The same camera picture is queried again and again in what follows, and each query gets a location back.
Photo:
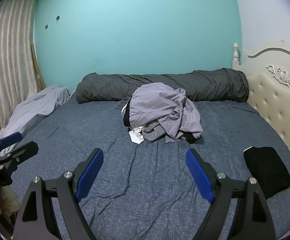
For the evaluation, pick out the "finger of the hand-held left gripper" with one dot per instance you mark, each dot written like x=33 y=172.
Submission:
x=22 y=151
x=9 y=138

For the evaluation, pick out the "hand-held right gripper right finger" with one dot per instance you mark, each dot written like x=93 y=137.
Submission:
x=200 y=172

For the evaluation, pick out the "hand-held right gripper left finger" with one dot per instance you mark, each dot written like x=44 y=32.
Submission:
x=90 y=172

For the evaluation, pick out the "light grey jacket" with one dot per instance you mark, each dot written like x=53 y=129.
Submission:
x=165 y=110

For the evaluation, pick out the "light grey blanket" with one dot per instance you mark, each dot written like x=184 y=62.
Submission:
x=32 y=107

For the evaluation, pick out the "bed with blue bedsheet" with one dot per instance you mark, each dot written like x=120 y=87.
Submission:
x=140 y=180

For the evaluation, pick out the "white shirt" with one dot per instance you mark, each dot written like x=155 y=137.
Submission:
x=136 y=135

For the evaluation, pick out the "grey sweater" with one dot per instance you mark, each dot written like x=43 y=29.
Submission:
x=155 y=131

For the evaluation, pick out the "black folded garment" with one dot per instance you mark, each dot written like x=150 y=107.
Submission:
x=267 y=170

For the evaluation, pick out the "striped beige curtain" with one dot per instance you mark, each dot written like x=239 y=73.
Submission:
x=7 y=67

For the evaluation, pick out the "wooden pole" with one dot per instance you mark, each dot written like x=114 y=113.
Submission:
x=36 y=65

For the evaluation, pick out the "dark grey rolled duvet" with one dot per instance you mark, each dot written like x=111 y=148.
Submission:
x=110 y=87

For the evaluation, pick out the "cream tufted headboard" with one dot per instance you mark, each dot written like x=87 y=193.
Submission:
x=275 y=105

